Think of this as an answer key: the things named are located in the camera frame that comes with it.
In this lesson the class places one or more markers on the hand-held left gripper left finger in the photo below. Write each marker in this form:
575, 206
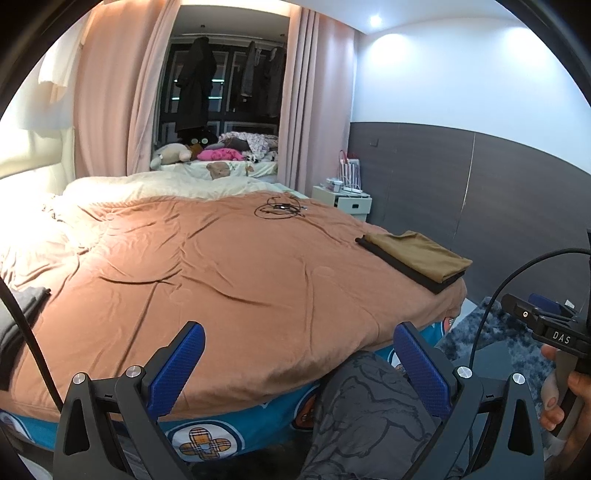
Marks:
178, 369

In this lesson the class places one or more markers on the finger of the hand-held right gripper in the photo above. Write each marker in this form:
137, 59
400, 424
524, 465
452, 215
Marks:
545, 303

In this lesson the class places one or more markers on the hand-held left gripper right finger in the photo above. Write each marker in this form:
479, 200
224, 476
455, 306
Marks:
422, 369

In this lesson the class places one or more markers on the brown printed t-shirt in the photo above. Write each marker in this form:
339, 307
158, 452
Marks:
415, 254

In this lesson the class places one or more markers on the grey folded clothes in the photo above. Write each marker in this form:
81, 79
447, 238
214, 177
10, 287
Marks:
18, 323

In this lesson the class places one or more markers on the pile of floral clothes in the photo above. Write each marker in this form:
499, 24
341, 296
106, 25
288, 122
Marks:
258, 143

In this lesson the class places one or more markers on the person's right hand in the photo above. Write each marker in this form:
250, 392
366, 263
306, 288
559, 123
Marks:
549, 397

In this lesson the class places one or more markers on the person's left leg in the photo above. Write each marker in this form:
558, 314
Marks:
369, 415

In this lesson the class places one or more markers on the orange blanket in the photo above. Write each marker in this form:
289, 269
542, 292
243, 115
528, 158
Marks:
231, 300

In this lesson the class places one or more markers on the black folded garment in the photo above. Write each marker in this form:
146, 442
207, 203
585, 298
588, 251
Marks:
397, 264

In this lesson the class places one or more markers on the teal printed bed sheet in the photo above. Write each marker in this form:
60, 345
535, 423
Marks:
277, 417

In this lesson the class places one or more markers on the white nightstand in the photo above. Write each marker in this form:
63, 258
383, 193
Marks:
355, 203

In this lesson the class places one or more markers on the cream duvet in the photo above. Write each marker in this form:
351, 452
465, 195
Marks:
138, 187

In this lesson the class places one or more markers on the white power strip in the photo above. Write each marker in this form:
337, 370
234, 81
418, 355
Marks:
355, 189

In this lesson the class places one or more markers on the brown plush bear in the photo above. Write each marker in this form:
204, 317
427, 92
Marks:
219, 170

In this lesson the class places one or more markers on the small white gadget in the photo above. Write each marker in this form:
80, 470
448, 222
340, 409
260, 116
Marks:
334, 183

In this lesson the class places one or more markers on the striped gift bag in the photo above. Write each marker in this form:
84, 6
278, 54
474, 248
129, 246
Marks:
351, 170

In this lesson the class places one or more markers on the cream plush toy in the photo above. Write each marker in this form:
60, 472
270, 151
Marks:
171, 153

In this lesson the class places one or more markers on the white printed bedding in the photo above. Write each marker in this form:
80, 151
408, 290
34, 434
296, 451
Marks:
258, 168

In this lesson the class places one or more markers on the pink cloth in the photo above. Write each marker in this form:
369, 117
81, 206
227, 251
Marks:
221, 154

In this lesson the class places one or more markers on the black plush with glowing eyes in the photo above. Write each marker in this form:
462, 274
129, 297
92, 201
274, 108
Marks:
198, 138

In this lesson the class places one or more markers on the beige headboard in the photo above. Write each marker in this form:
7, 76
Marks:
27, 184

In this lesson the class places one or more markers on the dark window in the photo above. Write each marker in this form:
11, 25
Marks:
226, 92

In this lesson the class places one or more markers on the pink curtain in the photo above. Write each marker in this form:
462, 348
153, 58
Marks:
111, 92
318, 101

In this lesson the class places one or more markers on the black hanging coat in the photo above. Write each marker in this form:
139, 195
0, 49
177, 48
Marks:
196, 83

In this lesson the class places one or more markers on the dark hanging garment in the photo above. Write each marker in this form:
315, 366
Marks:
274, 78
247, 69

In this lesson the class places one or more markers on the white hanging cloth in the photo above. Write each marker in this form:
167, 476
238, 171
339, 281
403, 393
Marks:
57, 64

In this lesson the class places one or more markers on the ceiling light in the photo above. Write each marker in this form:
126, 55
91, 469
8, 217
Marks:
376, 21

